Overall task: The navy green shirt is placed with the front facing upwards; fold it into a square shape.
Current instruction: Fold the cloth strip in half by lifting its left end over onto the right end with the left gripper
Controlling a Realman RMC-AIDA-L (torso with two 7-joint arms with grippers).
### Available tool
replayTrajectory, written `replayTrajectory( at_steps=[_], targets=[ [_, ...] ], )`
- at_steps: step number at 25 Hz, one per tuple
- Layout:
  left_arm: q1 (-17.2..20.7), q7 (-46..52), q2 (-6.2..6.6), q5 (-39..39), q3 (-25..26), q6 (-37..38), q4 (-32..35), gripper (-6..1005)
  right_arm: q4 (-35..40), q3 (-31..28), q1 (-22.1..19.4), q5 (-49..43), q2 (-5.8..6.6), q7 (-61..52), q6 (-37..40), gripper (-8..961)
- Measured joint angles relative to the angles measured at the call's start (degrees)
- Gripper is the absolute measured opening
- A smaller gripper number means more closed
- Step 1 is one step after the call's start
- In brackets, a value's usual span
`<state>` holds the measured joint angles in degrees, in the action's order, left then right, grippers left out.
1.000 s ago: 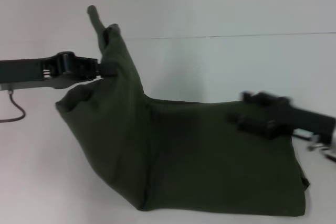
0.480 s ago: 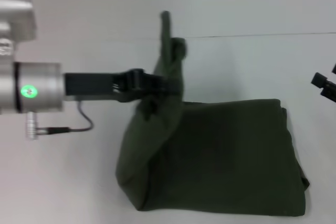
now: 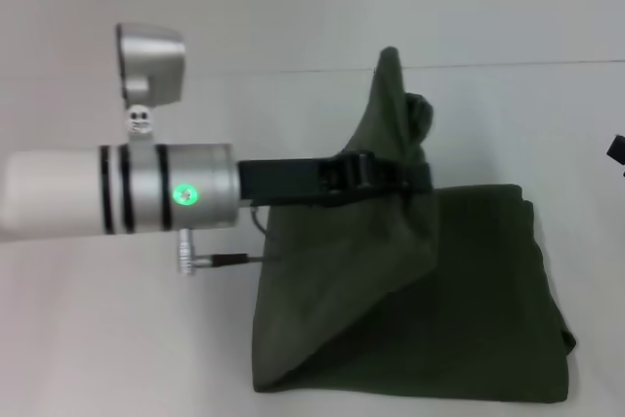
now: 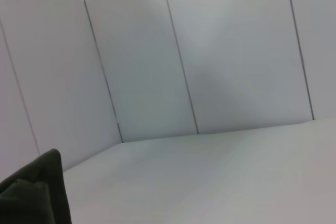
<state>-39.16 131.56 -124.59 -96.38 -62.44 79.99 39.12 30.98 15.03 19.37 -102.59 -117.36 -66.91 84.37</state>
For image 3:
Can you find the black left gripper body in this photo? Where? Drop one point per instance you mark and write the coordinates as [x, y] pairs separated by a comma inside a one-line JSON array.
[[283, 182]]

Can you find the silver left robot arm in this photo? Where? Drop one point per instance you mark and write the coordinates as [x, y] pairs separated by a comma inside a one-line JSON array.
[[122, 187]]

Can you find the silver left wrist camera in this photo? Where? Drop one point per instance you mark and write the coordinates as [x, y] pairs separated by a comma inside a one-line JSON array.
[[156, 60]]

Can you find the dark green FREE! t-shirt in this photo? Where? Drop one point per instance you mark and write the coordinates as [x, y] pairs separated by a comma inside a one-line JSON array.
[[415, 290]]

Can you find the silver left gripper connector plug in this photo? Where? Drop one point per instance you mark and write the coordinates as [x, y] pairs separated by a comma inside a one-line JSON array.
[[188, 251]]

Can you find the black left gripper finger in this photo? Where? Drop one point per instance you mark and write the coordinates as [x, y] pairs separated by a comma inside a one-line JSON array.
[[390, 175]]

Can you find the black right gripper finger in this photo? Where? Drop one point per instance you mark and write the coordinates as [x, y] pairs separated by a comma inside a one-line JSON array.
[[617, 153]]

